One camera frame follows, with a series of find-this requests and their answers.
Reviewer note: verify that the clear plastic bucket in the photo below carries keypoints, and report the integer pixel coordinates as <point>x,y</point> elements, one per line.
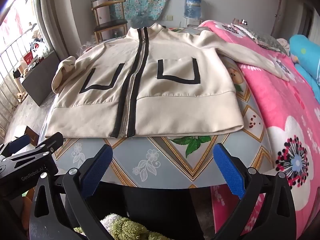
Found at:
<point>140,21</point>

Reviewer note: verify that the fruit print tablecloth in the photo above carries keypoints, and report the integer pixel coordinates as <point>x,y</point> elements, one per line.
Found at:
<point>162,160</point>

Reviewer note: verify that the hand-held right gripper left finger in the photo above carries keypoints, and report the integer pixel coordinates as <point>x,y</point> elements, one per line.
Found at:
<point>97,170</point>

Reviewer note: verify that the metal window railing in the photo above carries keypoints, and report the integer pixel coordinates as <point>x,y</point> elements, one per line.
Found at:
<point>10,85</point>

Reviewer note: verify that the blue pillow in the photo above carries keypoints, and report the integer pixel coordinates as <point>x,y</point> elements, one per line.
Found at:
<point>306,55</point>

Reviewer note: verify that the grey curtain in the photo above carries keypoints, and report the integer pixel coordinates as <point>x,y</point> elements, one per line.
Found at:
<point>60,17</point>

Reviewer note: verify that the dark cabinet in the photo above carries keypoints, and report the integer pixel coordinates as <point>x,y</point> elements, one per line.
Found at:
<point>40,80</point>

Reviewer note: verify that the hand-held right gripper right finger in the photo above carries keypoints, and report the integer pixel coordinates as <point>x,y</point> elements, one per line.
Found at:
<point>228,172</point>

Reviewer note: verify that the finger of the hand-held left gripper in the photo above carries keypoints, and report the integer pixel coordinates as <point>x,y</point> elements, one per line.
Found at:
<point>21,141</point>
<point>53,140</point>

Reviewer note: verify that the cream jacket with black trim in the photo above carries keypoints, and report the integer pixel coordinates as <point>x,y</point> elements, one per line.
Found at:
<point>175,80</point>

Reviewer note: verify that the white box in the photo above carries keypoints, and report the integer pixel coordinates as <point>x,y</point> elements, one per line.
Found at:
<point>102,13</point>

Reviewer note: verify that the pink floral blanket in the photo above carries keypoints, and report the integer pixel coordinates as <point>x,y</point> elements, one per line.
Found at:
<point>275,110</point>

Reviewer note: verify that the wall socket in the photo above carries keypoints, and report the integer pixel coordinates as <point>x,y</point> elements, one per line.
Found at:
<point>170,18</point>

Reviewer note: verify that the green fluffy cloth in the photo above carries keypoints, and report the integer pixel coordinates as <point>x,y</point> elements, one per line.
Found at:
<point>125,226</point>

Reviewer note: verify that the brown cardboard box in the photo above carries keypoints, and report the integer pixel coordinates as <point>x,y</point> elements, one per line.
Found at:
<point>31,135</point>

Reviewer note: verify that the pink hanging garment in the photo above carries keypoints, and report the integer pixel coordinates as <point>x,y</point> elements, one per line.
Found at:
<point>17,17</point>

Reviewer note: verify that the wooden chair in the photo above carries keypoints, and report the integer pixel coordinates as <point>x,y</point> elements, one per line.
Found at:
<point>110,25</point>

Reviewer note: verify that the grey sequin cushion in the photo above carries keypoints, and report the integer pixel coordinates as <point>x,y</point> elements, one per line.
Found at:
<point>267,41</point>

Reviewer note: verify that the blue water jug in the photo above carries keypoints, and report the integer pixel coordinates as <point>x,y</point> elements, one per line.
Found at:
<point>192,6</point>

